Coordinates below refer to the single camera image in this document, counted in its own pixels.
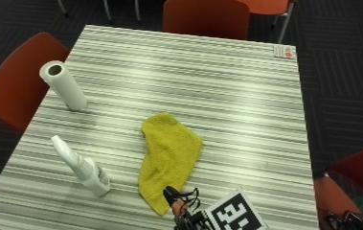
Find yellow towel cloth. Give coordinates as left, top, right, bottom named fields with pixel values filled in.
left=136, top=111, right=204, bottom=218

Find white cube with black markers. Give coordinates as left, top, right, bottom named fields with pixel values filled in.
left=202, top=189, right=270, bottom=230

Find white paper towel roll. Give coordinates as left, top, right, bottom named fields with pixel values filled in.
left=38, top=59, right=89, bottom=112

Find red chair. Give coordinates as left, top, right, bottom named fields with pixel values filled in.
left=313, top=142, right=363, bottom=230

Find orange chair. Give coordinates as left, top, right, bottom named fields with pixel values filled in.
left=161, top=0, right=251, bottom=41
left=238, top=0, right=299, bottom=45
left=0, top=31, right=72, bottom=132

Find white and red sticker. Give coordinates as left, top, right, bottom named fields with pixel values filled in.
left=271, top=44, right=297, bottom=59

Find grey metal chair legs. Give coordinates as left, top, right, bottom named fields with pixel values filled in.
left=54, top=0, right=142, bottom=23

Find black glove cable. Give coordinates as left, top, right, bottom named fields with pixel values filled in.
left=174, top=187, right=202, bottom=213

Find black cable bundle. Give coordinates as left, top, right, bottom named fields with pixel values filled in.
left=319, top=209, right=363, bottom=230

